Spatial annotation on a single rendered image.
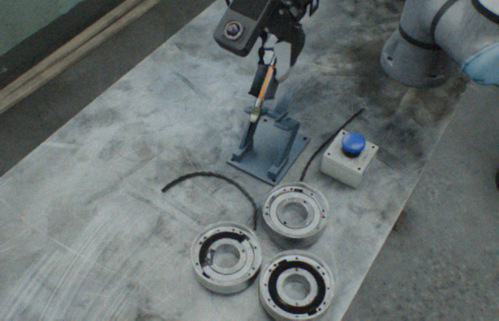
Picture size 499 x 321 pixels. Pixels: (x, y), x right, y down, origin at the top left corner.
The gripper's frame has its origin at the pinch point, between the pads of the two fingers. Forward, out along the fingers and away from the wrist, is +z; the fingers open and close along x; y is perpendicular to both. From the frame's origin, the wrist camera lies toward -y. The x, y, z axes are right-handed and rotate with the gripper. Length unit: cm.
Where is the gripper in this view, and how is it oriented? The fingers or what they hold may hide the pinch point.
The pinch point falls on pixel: (268, 74)
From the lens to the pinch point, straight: 74.0
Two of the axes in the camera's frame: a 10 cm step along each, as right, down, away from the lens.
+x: -8.4, -4.2, 3.3
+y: 5.4, -6.9, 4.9
